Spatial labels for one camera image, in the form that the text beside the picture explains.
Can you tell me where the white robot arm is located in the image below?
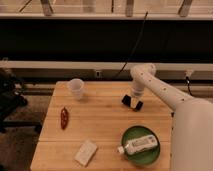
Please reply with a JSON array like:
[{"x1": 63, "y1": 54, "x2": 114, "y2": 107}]
[{"x1": 130, "y1": 63, "x2": 213, "y2": 171}]

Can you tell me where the black office chair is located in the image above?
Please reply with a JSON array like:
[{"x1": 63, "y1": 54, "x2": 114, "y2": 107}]
[{"x1": 0, "y1": 69, "x2": 42, "y2": 133}]

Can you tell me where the white plastic bottle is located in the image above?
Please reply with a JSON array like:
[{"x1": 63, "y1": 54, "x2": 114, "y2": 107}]
[{"x1": 117, "y1": 135, "x2": 158, "y2": 155}]

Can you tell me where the red chili pepper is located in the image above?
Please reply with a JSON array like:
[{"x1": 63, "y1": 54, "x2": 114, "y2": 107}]
[{"x1": 61, "y1": 107, "x2": 69, "y2": 130}]

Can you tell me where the clear plastic cup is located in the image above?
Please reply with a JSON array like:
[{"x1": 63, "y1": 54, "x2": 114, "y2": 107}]
[{"x1": 67, "y1": 78, "x2": 84, "y2": 100}]

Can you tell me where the white sponge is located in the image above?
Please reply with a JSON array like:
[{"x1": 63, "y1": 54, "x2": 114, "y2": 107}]
[{"x1": 75, "y1": 140, "x2": 98, "y2": 166}]

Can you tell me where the black hanging cable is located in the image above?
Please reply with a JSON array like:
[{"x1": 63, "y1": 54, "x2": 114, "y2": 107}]
[{"x1": 112, "y1": 10, "x2": 150, "y2": 81}]

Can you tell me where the green plate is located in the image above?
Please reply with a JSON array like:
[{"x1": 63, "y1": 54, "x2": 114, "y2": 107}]
[{"x1": 118, "y1": 125, "x2": 161, "y2": 167}]

